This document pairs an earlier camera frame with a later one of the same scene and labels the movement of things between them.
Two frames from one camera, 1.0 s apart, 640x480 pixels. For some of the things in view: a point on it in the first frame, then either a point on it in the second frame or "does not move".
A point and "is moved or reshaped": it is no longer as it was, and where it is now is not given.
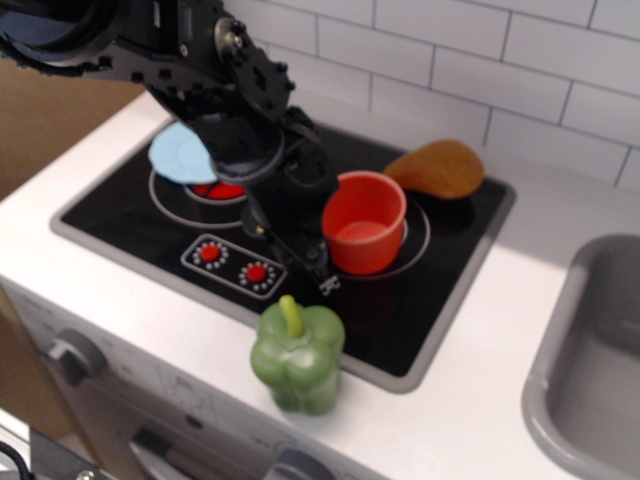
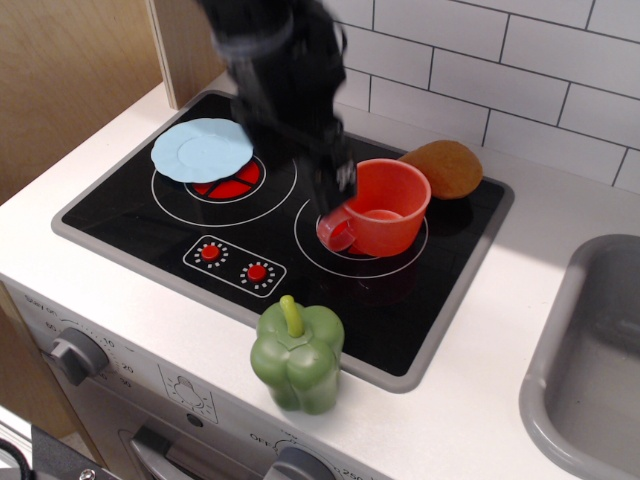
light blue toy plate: [177, 154] does not move
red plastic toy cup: [362, 218] is moved or reshaped
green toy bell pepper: [297, 353] does not move
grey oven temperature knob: [296, 464] does not move
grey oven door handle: [158, 451] does not move
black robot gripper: [291, 208] to [286, 80]
